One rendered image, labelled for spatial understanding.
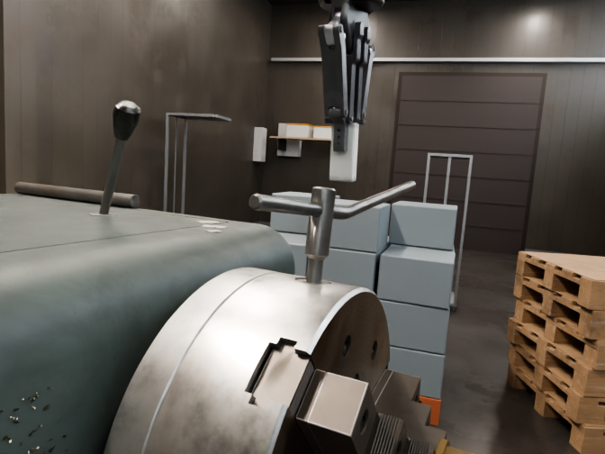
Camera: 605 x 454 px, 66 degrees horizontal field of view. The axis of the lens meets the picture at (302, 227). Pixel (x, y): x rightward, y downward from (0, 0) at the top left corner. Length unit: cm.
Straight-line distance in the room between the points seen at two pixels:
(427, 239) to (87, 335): 265
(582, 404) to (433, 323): 81
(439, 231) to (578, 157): 676
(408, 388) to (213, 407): 25
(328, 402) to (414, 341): 235
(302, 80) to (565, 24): 475
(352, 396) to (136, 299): 20
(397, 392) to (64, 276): 33
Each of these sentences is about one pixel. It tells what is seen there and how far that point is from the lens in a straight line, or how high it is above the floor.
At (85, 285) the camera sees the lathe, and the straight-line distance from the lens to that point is 40.
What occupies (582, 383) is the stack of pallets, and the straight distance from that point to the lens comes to 285.
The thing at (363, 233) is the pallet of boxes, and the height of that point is 100.
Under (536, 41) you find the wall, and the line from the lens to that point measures 964.
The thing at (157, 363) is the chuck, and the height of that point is 119.
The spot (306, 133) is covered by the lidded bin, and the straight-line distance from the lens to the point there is 899.
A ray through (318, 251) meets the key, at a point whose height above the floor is 127.
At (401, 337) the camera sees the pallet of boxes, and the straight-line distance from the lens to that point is 267.
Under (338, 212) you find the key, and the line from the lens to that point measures 44.
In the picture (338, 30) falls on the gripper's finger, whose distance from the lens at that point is 53.
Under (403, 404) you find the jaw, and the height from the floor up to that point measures 111.
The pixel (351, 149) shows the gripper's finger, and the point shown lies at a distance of 57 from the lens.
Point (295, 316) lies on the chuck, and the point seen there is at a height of 123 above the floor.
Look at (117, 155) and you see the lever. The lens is 64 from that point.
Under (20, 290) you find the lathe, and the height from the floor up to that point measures 124.
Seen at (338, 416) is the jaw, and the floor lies 118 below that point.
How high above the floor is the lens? 134
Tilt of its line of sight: 7 degrees down
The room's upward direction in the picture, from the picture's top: 4 degrees clockwise
